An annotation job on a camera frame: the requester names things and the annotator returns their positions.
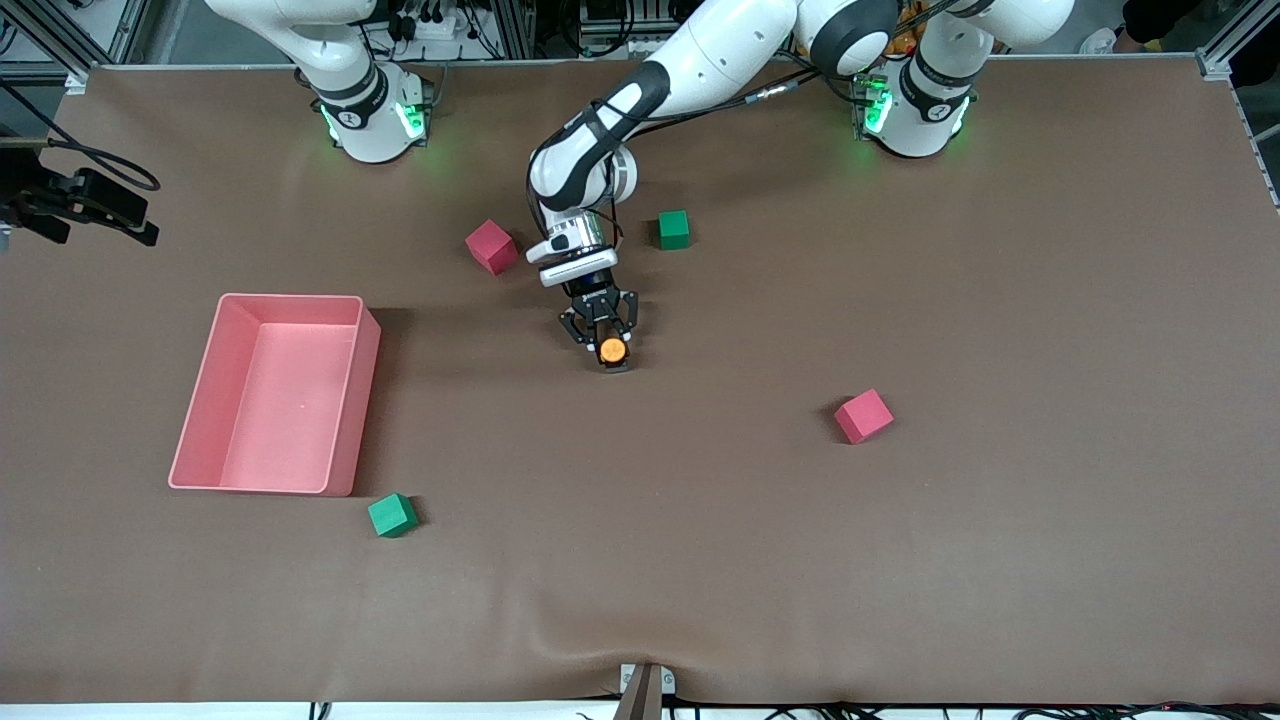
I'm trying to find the pink foam cube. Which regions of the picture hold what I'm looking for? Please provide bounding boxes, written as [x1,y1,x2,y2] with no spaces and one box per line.
[465,219,520,277]
[834,388,896,446]

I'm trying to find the pink plastic bin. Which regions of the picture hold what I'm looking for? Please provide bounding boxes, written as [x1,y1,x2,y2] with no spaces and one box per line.
[168,293,383,498]

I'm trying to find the white power strip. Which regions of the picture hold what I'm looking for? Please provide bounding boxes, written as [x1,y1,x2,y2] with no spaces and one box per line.
[388,0,483,43]

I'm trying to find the brown table mat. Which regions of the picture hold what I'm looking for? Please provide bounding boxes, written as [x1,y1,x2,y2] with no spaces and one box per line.
[0,55,1280,707]

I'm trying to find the black looped cable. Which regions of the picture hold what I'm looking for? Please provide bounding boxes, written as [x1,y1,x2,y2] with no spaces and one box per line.
[0,78,163,193]

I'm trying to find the aluminium frame profile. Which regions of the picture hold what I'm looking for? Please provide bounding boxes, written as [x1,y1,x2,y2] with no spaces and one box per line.
[0,0,153,97]
[1194,18,1280,213]

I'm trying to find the grey metal table bracket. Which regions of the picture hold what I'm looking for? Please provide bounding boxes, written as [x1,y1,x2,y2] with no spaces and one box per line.
[611,662,678,720]

